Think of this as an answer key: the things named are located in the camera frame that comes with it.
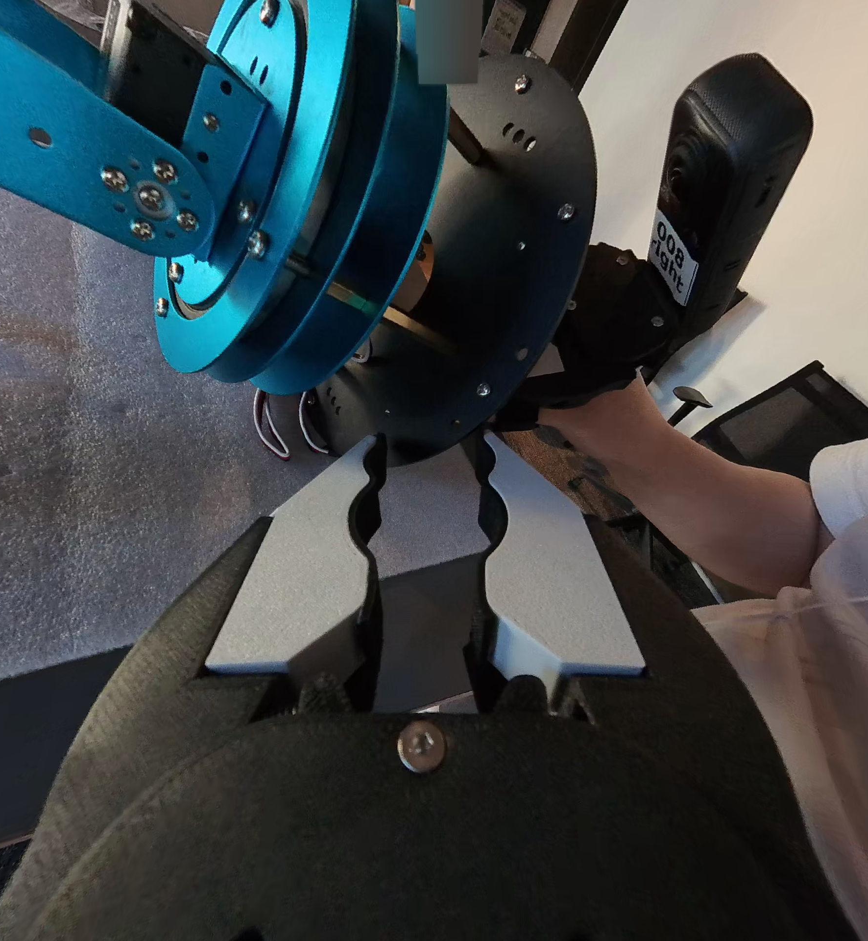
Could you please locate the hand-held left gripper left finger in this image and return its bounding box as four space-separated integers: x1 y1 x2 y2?
203 432 388 713

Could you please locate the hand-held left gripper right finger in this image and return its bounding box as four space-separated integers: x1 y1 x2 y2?
471 431 648 714

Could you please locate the blue black toy robot arm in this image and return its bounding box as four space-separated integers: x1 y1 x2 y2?
0 0 600 468

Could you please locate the person's right forearm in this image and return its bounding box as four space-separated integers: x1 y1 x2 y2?
603 390 835 596

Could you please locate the dark grey desk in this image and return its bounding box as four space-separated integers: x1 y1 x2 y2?
0 555 479 857

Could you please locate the person's right hand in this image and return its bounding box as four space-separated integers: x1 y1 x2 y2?
539 376 663 479

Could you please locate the dark door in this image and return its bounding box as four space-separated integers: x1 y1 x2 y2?
478 0 629 93

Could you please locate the grey foam mat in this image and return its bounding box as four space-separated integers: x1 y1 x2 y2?
0 169 494 688

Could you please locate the white red servo cable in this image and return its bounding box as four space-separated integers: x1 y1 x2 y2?
252 386 334 463

